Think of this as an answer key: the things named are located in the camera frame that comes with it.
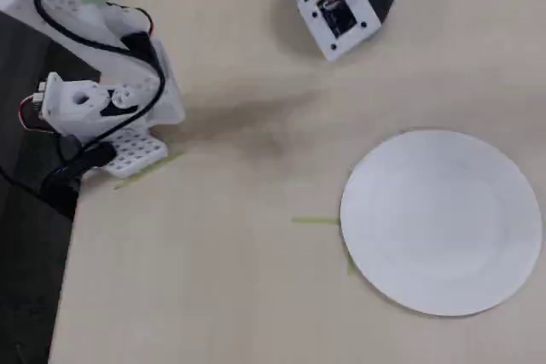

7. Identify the white perforated base plate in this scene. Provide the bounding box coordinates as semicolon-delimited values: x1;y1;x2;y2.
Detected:
104;130;169;179

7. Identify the red black elbow servo wire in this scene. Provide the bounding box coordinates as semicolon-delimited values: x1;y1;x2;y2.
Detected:
105;3;154;37

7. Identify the black base clamp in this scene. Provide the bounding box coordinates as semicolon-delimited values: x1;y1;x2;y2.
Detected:
42;136;117;189

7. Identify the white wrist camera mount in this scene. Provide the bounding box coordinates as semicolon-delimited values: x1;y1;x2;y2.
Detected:
295;0;383;62

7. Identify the green tape strip by base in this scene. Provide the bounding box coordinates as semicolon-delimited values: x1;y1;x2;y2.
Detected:
113;151;187;190

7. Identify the thin black base cable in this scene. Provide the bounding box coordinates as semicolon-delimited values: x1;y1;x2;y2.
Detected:
0;133;82;201

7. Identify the white paper plate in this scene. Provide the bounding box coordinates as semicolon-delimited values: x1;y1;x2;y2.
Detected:
340;130;543;318

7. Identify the long green tape strip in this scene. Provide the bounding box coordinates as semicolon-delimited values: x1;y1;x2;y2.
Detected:
291;216;342;226

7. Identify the red white base servo wire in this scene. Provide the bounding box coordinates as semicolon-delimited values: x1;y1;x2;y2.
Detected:
18;95;59;134

